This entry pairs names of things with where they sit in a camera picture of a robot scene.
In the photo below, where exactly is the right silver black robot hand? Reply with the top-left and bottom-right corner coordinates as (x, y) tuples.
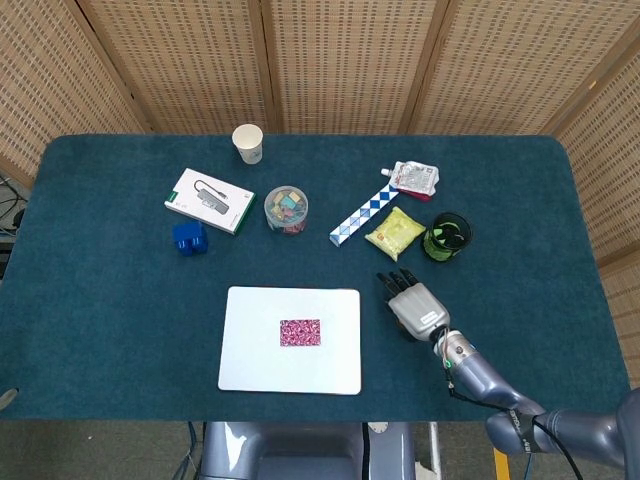
(375, 268), (451, 344)

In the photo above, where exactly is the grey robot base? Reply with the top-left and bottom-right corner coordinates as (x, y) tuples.
(198, 421), (417, 480)

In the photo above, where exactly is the black green mesh pen cup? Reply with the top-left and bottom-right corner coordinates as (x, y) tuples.
(423, 212), (473, 262)

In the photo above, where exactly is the yellow snack packet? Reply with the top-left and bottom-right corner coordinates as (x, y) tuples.
(364, 206), (427, 263)

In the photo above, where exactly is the blue white magic snake toy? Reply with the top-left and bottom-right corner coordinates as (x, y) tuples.
(328, 185), (400, 249)

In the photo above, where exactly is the white rectangular tray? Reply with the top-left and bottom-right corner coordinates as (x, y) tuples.
(217, 285), (363, 397)

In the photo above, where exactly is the white red spout pouch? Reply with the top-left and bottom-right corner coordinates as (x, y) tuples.
(380, 160), (442, 202)

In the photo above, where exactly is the clear jar of coloured clips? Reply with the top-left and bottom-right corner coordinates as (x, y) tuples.
(263, 185), (310, 235)

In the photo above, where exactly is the white green usb hub box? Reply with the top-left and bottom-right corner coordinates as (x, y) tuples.
(163, 167), (258, 237)

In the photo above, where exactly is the white paper cup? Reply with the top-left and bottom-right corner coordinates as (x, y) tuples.
(231, 124), (265, 166)

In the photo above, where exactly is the blue plastic block toy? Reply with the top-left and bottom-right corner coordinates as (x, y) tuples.
(172, 220), (209, 258)

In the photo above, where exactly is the blue felt table mat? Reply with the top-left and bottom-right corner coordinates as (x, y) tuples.
(0, 133), (631, 424)

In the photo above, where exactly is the woven bamboo folding screen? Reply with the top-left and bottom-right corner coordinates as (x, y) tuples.
(0, 0), (640, 389)

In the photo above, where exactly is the black cables bundle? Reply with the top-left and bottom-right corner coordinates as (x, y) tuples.
(0, 174), (29, 241)

